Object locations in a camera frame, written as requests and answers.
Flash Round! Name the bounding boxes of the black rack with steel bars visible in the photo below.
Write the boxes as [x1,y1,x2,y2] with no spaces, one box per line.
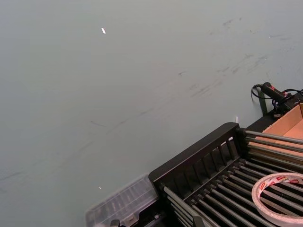
[148,122,303,227]

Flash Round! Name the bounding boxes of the clear plastic case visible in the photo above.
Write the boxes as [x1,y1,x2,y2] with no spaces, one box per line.
[84,174,159,227]

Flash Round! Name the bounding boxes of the white tape roll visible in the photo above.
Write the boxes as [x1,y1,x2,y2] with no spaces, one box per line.
[251,172,303,227]

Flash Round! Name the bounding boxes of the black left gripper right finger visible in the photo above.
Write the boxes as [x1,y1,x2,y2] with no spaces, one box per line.
[192,215,204,227]

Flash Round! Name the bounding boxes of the black corded tool orange parts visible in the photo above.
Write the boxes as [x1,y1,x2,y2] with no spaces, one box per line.
[250,81,303,118]

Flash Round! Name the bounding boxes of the shallow brown cardboard tray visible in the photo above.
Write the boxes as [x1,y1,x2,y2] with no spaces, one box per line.
[247,102,303,158]

